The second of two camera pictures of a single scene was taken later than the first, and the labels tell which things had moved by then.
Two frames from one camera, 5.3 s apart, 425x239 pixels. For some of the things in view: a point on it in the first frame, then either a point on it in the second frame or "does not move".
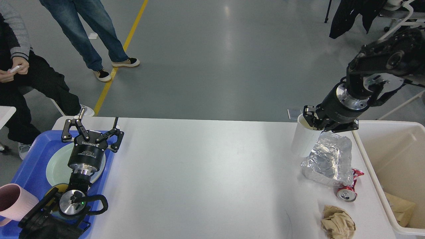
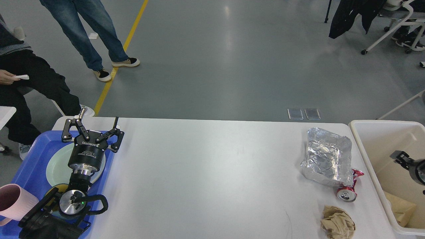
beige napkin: x=338 y=223 does not move
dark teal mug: x=54 y=203 does not move
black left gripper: x=87 y=156 does not move
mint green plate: x=57 y=171 does not move
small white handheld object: x=11 y=70 -> x=25 y=77
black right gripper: x=340 y=106 -> x=416 y=167
